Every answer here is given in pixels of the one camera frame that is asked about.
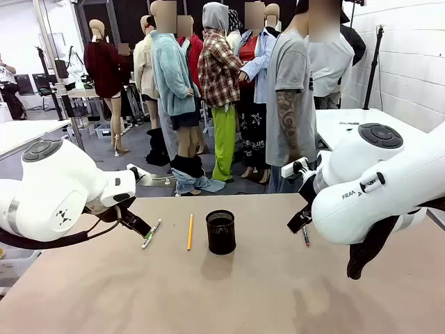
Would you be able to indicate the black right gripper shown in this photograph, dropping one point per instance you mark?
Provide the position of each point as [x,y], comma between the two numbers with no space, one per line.
[307,189]

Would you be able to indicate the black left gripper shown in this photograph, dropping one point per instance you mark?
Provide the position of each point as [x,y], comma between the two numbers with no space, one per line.
[113,214]

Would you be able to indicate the grey pen with white cap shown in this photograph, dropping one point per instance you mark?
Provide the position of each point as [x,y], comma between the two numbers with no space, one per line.
[155,228]

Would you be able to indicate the black marker with pink cap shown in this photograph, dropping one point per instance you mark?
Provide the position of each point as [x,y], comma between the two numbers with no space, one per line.
[306,239]

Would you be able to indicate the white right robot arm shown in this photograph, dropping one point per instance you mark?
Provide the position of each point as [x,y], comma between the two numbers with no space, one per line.
[365,195]

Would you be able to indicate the person's tattooed left forearm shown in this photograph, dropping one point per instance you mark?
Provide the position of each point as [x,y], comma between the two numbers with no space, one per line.
[288,118]

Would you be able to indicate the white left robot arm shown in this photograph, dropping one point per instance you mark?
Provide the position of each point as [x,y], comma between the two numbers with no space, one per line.
[52,181]

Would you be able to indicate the black mesh pen holder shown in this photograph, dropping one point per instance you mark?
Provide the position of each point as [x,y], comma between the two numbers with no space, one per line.
[220,240]

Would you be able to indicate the dark pen on white table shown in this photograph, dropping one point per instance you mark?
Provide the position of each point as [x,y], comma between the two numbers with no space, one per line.
[349,123]

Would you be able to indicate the white table with pen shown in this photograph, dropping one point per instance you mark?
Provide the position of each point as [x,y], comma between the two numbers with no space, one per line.
[375,120]

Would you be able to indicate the person's left hand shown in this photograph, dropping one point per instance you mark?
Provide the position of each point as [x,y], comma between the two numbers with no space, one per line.
[295,157]

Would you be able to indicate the grey metal floor plate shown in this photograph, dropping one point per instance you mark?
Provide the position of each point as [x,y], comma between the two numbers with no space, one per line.
[156,180]

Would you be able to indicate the yellow pencil with pink eraser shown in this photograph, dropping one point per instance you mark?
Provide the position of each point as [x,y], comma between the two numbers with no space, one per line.
[190,233]

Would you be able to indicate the blue jeans on floor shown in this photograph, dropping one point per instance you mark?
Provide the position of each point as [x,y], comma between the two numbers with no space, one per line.
[201,184]

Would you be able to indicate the grey storage bin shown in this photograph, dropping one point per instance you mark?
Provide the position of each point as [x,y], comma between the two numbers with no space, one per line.
[104,131]

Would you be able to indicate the mannequin in blue shirt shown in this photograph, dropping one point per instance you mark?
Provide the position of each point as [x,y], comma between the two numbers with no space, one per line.
[255,115]

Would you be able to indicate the person in grey t-shirt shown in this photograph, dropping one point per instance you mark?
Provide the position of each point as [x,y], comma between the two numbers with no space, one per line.
[288,104]

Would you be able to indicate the translucent plastic crate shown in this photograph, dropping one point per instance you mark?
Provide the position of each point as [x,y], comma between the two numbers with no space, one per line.
[15,264]

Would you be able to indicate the white table with grey edge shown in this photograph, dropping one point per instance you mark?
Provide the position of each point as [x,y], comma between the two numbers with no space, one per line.
[24,134]

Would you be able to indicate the mannequin in light blue fleece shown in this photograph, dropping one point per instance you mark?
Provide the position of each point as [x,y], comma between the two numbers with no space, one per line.
[172,80]

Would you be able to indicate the person in white t-shirt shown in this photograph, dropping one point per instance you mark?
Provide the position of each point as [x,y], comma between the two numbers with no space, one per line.
[330,69]

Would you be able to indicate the mannequin in beige jacket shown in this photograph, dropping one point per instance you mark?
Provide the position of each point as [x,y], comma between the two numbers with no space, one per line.
[144,69]

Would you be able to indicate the mannequin in dark red sweater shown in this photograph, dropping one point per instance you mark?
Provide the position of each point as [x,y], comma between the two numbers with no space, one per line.
[104,69]

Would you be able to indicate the mannequin in plaid shirt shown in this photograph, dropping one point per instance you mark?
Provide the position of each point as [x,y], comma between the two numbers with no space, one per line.
[219,76]

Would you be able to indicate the black light stand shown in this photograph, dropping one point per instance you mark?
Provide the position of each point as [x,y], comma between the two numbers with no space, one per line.
[48,83]

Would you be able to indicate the grey metal pole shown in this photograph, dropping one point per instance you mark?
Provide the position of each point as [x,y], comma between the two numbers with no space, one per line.
[60,69]

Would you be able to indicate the mannequin in red jacket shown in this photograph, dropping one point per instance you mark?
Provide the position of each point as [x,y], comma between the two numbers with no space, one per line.
[194,52]

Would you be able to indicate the seated person in white shirt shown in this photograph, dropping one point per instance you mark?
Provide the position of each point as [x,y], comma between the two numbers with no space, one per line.
[10,90]

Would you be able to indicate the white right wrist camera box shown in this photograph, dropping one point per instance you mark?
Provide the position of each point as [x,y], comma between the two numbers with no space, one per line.
[288,168]

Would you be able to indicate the black camera tripod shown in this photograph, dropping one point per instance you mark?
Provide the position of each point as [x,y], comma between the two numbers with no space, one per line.
[374,69]

